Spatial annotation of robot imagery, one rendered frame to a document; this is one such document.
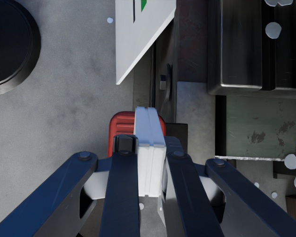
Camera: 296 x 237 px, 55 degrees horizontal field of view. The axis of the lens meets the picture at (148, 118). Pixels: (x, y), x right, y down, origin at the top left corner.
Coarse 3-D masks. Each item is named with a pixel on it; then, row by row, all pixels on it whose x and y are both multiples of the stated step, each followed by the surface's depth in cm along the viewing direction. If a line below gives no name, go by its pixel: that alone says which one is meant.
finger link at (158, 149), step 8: (152, 112) 19; (152, 120) 18; (152, 128) 16; (160, 128) 17; (152, 136) 15; (160, 136) 15; (152, 144) 14; (160, 144) 14; (152, 152) 14; (160, 152) 14; (152, 160) 14; (160, 160) 14; (152, 168) 14; (160, 168) 14; (152, 176) 15; (160, 176) 15; (152, 184) 15; (160, 184) 15; (152, 192) 15; (160, 192) 15
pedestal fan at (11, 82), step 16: (0, 0) 104; (0, 16) 103; (16, 16) 103; (32, 16) 107; (0, 32) 102; (16, 32) 103; (32, 32) 104; (0, 48) 102; (16, 48) 102; (32, 48) 103; (0, 64) 101; (16, 64) 102; (32, 64) 104; (0, 80) 100; (16, 80) 103
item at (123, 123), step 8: (120, 112) 30; (128, 112) 30; (112, 120) 30; (120, 120) 30; (128, 120) 30; (160, 120) 30; (112, 128) 29; (120, 128) 29; (128, 128) 30; (112, 136) 29; (112, 144) 29
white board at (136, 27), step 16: (128, 0) 87; (144, 0) 69; (160, 0) 58; (128, 16) 87; (144, 16) 69; (160, 16) 58; (128, 32) 87; (144, 32) 69; (160, 32) 61; (128, 48) 87; (144, 48) 70; (128, 64) 86
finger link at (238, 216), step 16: (208, 160) 14; (224, 160) 14; (224, 176) 12; (240, 176) 12; (224, 192) 12; (240, 192) 11; (256, 192) 11; (224, 208) 13; (240, 208) 11; (256, 208) 10; (272, 208) 10; (224, 224) 12; (240, 224) 11; (256, 224) 10; (272, 224) 9; (288, 224) 9
